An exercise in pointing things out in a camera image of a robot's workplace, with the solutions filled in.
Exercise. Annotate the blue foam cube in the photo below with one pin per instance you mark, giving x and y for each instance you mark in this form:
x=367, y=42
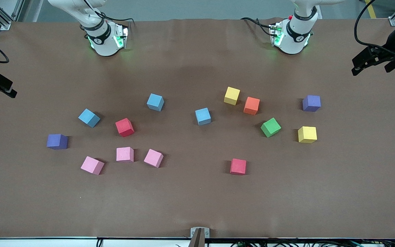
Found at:
x=155, y=102
x=203, y=116
x=88, y=117

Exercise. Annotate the purple foam cube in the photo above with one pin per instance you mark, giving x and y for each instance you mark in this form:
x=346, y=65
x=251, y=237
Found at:
x=311, y=103
x=57, y=141

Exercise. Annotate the brown table mat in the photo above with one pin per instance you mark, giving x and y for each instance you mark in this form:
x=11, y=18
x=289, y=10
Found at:
x=197, y=199

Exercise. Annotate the grey metal bracket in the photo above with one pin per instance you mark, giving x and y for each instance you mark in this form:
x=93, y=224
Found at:
x=207, y=233

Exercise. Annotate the orange foam cube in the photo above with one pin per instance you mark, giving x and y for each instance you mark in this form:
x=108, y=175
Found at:
x=251, y=105

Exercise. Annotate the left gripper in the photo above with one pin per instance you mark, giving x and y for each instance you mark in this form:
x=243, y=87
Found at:
x=390, y=49

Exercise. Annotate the green foam cube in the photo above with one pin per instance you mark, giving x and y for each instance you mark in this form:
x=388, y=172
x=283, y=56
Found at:
x=270, y=127

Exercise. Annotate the white table edge rail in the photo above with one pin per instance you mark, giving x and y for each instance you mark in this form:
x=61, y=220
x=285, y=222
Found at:
x=46, y=243

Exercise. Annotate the yellow foam cube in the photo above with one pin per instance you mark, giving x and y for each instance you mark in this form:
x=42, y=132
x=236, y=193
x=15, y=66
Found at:
x=307, y=134
x=231, y=95

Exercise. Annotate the pink foam cube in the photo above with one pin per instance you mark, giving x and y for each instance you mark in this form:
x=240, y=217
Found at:
x=92, y=165
x=124, y=154
x=153, y=158

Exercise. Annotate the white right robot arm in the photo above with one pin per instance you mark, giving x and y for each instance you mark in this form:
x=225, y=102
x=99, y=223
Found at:
x=105, y=44

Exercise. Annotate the red foam cube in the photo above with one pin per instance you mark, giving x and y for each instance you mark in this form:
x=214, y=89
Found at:
x=124, y=127
x=238, y=166

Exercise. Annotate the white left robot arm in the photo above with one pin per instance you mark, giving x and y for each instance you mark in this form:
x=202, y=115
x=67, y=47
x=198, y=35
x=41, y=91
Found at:
x=291, y=41

